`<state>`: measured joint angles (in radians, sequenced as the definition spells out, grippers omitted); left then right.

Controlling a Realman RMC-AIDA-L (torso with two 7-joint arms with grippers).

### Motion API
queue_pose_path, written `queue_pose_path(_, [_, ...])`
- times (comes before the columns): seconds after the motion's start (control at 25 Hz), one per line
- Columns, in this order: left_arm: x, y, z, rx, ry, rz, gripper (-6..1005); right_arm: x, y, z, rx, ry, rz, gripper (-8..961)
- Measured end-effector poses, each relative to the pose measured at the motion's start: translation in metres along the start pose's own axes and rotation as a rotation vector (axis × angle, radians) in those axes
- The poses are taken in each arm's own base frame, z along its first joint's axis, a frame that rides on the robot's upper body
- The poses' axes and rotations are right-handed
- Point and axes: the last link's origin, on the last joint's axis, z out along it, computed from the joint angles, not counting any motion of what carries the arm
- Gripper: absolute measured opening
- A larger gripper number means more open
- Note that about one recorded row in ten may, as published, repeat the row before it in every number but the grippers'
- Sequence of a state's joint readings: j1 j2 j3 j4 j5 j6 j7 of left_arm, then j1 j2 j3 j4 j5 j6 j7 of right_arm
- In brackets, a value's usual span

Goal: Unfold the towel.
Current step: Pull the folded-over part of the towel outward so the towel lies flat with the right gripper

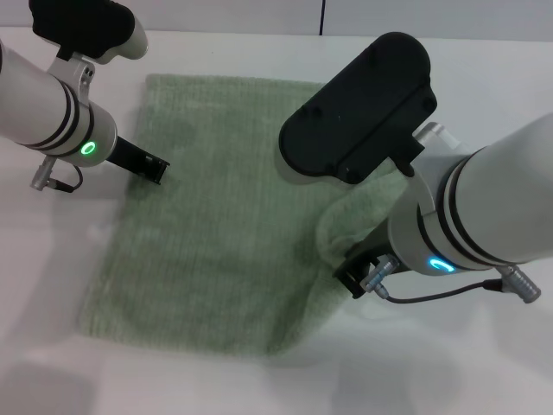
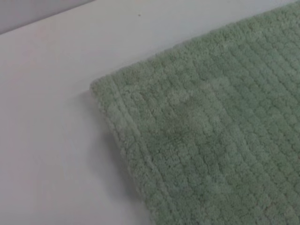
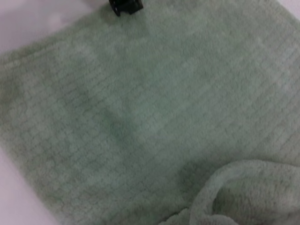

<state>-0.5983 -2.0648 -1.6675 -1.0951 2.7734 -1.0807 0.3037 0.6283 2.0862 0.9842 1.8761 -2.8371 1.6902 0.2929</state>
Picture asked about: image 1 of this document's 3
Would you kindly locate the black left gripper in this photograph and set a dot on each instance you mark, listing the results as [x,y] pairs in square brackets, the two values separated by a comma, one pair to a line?
[127,155]

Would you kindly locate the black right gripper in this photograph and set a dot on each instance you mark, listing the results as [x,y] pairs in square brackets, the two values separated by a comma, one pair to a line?
[376,242]

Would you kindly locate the light green ribbed towel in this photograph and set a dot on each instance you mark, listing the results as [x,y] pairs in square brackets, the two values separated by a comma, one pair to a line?
[216,216]

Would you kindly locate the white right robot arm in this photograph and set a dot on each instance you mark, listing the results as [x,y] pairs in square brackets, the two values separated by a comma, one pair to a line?
[497,194]

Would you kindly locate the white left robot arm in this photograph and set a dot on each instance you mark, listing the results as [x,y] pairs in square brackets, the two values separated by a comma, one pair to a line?
[43,112]

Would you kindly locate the silver left camera mount clamp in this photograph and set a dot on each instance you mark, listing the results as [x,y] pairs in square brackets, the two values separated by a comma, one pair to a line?
[73,71]

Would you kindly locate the silver camera mount clamp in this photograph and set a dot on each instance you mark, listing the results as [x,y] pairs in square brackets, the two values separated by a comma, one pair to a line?
[436,138]
[73,71]

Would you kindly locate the silver right camera mount clamp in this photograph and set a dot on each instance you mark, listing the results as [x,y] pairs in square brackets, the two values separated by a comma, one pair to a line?
[436,138]

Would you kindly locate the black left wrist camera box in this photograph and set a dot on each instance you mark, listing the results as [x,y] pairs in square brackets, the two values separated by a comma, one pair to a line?
[78,21]

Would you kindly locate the black vertical wall strip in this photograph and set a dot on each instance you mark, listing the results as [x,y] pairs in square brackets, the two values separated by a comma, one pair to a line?
[322,17]

